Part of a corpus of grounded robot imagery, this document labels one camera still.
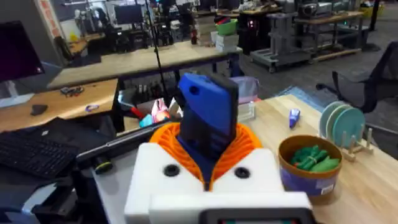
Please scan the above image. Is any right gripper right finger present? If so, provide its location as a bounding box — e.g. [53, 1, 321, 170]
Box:
[208, 123, 285, 192]

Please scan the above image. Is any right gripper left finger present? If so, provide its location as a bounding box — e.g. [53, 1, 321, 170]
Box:
[124, 122, 206, 224]

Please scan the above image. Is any black bar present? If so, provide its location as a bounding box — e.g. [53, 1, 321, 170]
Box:
[75, 122, 170, 170]

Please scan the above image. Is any brown tub with green toys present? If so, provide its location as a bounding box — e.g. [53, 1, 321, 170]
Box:
[278, 134, 343, 200]

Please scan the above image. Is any heap of colourful toys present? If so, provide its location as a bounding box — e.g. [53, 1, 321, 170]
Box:
[138, 97, 184, 129]

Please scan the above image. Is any clear plastic box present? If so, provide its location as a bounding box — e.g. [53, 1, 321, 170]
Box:
[238, 101, 257, 123]

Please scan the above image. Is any small blue toy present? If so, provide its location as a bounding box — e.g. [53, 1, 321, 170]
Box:
[288, 108, 302, 129]

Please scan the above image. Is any translucent plastic bag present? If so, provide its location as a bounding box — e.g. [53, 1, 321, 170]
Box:
[229, 75, 261, 105]

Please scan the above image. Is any teal plate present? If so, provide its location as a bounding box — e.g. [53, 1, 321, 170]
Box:
[325, 103, 353, 141]
[319, 100, 346, 139]
[331, 107, 366, 149]

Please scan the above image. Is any small wooden peg rack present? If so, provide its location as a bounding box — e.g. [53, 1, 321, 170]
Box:
[340, 127, 374, 162]

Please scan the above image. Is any long wooden table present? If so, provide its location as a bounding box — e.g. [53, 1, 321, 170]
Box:
[46, 40, 243, 91]

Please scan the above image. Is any thin black pole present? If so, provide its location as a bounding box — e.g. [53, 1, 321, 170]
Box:
[144, 0, 170, 105]

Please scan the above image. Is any wooden desk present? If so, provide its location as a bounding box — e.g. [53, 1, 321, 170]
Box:
[0, 78, 121, 133]

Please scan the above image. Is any black keyboard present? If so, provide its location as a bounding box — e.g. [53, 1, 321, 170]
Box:
[0, 133, 80, 180]

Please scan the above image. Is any grey wheeled cart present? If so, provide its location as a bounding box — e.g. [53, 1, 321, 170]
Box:
[249, 11, 312, 74]

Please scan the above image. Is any black computer mouse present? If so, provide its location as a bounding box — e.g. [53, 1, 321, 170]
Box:
[29, 103, 49, 117]

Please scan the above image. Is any stack of white boxes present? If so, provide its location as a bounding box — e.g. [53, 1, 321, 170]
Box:
[215, 33, 240, 53]

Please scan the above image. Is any black office chair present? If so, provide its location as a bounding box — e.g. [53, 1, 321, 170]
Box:
[315, 40, 398, 114]

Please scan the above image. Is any green bowl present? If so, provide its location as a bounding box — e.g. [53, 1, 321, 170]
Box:
[215, 18, 239, 36]

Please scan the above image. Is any black computer monitor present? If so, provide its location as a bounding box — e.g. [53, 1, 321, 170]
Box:
[0, 20, 45, 84]

